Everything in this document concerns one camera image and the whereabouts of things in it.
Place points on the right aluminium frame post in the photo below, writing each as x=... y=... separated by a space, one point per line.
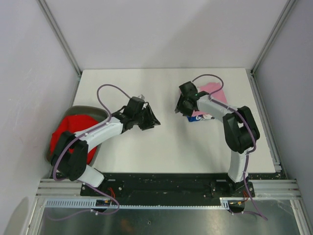
x=279 y=24

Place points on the aluminium frame post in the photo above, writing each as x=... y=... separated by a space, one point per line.
x=279 y=24
x=59 y=35

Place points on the red t shirt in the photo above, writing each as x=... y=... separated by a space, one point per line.
x=72 y=124

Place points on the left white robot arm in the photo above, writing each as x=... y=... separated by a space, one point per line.
x=72 y=149

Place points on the pink t shirt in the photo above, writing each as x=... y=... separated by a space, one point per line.
x=210 y=88

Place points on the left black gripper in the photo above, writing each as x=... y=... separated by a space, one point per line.
x=151 y=120

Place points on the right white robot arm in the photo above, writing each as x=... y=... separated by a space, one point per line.
x=240 y=129

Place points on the left aluminium frame post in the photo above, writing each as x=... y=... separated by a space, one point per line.
x=59 y=35

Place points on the blue printed t shirt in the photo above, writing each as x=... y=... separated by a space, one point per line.
x=200 y=118

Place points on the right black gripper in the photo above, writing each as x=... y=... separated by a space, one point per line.
x=180 y=107

